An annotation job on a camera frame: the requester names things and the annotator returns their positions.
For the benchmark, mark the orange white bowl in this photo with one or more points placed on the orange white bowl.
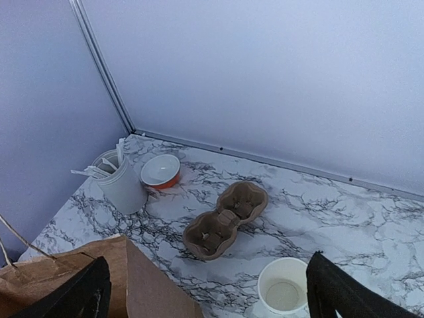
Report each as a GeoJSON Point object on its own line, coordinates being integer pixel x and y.
{"type": "Point", "coordinates": [161, 172]}

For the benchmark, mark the white utensil holder cup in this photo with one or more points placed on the white utensil holder cup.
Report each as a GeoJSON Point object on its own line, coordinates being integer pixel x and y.
{"type": "Point", "coordinates": [123, 188]}

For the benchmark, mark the brown paper bag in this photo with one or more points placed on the brown paper bag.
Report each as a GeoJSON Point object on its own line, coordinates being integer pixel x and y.
{"type": "Point", "coordinates": [138, 287]}

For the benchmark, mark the white plastic utensils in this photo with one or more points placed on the white plastic utensils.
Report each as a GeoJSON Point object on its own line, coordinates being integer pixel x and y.
{"type": "Point", "coordinates": [107, 163]}

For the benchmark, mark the cardboard cup carrier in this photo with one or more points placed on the cardboard cup carrier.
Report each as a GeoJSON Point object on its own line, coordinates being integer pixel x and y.
{"type": "Point", "coordinates": [211, 233]}

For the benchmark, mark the left aluminium corner post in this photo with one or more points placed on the left aluminium corner post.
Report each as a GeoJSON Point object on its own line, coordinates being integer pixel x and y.
{"type": "Point", "coordinates": [101, 65]}

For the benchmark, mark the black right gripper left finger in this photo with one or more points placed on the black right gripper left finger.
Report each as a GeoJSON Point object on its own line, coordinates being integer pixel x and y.
{"type": "Point", "coordinates": [86, 294]}

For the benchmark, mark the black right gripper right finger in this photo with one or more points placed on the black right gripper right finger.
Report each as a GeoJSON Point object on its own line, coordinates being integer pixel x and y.
{"type": "Point", "coordinates": [331, 292]}

